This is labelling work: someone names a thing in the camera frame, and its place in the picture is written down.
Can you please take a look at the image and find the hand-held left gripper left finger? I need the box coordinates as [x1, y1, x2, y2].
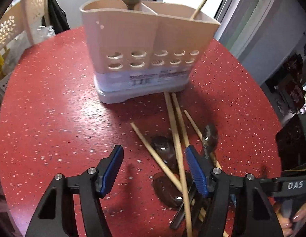
[24, 145, 124, 237]

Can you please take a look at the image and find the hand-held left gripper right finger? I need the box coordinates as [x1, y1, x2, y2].
[185, 145, 284, 237]

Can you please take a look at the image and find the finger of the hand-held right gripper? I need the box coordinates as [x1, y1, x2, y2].
[258, 178, 274, 196]

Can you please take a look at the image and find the wooden chopstick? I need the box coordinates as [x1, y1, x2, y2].
[190, 0, 220, 20]
[184, 110, 223, 170]
[130, 122, 183, 192]
[164, 92, 193, 237]
[171, 93, 192, 149]

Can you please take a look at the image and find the beige plastic utensil holder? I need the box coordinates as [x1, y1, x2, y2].
[79, 0, 221, 104]

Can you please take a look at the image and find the person's right hand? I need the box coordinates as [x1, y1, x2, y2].
[277, 203, 306, 237]

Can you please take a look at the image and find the dark red object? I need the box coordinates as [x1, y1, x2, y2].
[267, 52, 306, 115]

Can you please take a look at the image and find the clear plastic bag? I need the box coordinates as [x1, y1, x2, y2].
[36, 25, 56, 45]

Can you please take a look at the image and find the black bag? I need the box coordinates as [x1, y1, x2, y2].
[46, 0, 70, 34]

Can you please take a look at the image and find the white perforated plastic basket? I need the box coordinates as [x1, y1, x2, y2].
[0, 0, 49, 97]

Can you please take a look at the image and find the grey sliding door frame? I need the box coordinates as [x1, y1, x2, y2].
[215, 0, 283, 60]

